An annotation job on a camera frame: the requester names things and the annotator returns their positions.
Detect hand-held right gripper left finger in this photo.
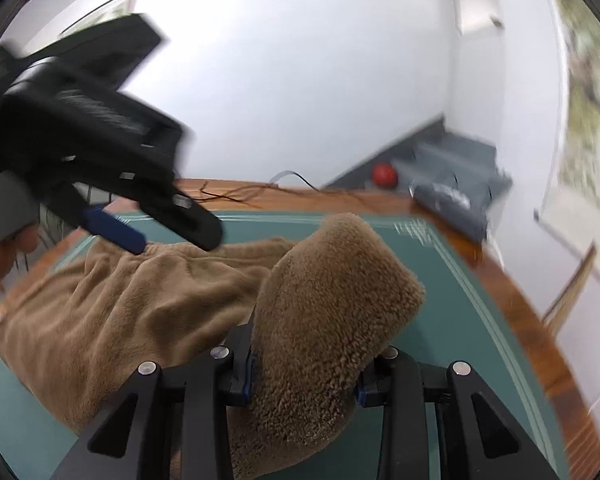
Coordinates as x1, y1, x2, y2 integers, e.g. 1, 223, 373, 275
50, 322, 258, 480

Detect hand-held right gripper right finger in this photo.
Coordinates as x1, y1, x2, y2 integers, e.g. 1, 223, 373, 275
355, 345, 561, 480

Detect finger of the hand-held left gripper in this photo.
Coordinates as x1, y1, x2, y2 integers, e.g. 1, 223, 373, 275
135, 180, 225, 252
45, 182, 147, 255

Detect brown fleece garment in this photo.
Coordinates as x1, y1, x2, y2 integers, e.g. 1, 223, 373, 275
0, 212, 427, 480

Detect green table mat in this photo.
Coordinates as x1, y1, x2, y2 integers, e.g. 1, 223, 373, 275
0, 210, 571, 480

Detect framed landscape painting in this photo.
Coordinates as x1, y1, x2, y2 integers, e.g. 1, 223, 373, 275
60, 0, 138, 36

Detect grey power strip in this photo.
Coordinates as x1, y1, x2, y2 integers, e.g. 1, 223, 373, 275
410, 182, 488, 241

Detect orange basketball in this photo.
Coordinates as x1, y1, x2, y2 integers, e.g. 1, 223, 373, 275
371, 162, 398, 188

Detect light wooden chair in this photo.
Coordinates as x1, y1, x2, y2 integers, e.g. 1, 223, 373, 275
540, 242, 598, 338

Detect grey stairs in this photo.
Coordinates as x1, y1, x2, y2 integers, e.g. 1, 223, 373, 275
325, 115, 513, 221

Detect black cables on table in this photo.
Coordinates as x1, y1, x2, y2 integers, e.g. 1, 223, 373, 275
197, 182, 281, 208

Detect landscape wall scroll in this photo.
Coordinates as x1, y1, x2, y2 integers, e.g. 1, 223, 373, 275
535, 0, 600, 306

